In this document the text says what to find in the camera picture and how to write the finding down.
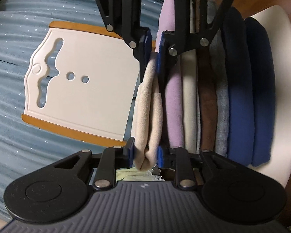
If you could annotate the white orange shelf panel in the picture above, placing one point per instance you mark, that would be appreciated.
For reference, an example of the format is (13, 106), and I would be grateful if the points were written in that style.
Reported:
(80, 84)

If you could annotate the grey folded garment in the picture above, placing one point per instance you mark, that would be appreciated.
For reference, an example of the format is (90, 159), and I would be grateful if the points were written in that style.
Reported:
(217, 55)

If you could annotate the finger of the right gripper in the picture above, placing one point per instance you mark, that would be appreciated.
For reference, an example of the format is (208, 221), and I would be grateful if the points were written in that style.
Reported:
(141, 43)
(172, 45)

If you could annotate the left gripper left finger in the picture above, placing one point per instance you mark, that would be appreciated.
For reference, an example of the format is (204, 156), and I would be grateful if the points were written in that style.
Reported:
(108, 162)

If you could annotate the brown folded garment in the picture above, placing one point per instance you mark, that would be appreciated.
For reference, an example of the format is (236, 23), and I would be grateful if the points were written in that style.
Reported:
(205, 80)

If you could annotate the beige garment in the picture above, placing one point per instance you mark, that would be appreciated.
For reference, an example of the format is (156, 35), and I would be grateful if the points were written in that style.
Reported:
(147, 118)

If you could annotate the lilac folded garment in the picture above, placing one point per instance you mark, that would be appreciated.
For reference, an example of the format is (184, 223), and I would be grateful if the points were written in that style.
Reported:
(173, 89)

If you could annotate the cream folded garment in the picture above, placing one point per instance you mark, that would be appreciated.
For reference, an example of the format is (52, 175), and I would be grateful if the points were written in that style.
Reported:
(188, 62)

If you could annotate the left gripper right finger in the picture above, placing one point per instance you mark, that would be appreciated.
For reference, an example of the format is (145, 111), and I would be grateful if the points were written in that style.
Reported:
(179, 160)

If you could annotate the white wooden shelf board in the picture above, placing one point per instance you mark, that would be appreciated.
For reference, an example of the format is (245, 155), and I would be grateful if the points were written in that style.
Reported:
(278, 26)

